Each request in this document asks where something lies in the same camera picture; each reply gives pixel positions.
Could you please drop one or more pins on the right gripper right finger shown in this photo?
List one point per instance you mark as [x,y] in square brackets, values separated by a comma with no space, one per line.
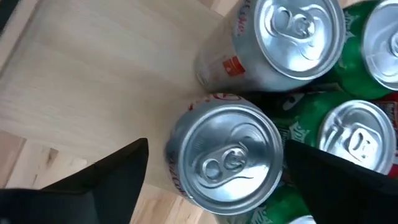
[348,199]

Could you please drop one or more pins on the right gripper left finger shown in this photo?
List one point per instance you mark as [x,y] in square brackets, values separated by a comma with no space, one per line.
[102,193]

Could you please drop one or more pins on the red Coke can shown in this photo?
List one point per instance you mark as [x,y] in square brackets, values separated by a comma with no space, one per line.
[390,107]

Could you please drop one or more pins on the silver Diet Coke can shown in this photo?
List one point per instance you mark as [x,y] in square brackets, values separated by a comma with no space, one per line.
[227,158]

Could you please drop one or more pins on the red-white soda can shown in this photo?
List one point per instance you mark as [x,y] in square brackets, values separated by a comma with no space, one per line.
[295,34]

